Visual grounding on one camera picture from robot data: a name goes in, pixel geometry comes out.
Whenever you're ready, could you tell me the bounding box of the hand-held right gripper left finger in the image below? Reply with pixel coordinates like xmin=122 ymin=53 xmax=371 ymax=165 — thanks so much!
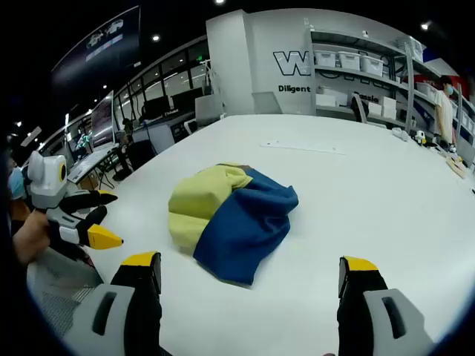
xmin=72 ymin=251 xmax=164 ymax=356

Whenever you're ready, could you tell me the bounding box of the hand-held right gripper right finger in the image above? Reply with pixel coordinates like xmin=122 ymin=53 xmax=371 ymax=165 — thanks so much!
xmin=336 ymin=254 xmax=436 ymax=356

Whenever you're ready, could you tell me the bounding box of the yellow blue grey garment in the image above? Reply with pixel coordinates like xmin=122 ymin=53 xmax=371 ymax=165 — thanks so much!
xmin=167 ymin=161 xmax=300 ymax=286

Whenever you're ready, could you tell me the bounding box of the person's left hand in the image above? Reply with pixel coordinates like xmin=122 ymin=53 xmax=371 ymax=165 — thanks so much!
xmin=11 ymin=211 xmax=52 ymax=266

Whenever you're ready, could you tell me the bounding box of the person's blue face mask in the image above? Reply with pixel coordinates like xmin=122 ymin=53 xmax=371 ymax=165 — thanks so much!
xmin=6 ymin=166 xmax=27 ymax=200

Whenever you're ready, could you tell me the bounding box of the person's dark clothing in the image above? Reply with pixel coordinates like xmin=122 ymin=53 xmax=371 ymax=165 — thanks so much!
xmin=9 ymin=198 xmax=34 ymax=238

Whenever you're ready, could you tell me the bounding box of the grey mesh office chair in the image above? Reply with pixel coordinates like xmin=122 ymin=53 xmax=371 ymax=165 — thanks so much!
xmin=25 ymin=246 xmax=107 ymax=344

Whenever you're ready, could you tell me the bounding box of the standing display panel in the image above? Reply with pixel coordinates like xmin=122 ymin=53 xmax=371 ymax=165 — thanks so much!
xmin=90 ymin=90 xmax=116 ymax=149

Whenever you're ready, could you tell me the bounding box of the black computer monitor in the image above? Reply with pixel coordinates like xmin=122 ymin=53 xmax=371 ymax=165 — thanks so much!
xmin=142 ymin=95 xmax=170 ymax=116
xmin=170 ymin=88 xmax=203 ymax=111

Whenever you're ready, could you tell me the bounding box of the wooden board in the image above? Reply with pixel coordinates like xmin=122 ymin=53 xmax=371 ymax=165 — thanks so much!
xmin=444 ymin=155 xmax=469 ymax=179

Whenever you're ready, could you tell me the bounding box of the white socket strip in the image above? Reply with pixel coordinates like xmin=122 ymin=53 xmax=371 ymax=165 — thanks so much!
xmin=259 ymin=139 xmax=346 ymax=156

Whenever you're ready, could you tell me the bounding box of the black white office chair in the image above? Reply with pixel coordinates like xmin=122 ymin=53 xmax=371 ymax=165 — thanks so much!
xmin=350 ymin=92 xmax=372 ymax=124

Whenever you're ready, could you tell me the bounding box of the grey metal shelf rack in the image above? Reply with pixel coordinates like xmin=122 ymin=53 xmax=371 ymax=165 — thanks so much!
xmin=307 ymin=27 xmax=475 ymax=156

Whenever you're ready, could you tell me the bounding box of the white storage bin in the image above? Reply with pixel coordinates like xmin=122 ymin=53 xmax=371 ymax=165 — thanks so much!
xmin=315 ymin=50 xmax=338 ymax=68
xmin=360 ymin=55 xmax=385 ymax=78
xmin=337 ymin=51 xmax=361 ymax=71

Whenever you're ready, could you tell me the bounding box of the wall lettering decal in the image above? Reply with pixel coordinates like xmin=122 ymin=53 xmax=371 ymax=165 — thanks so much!
xmin=272 ymin=50 xmax=316 ymax=93

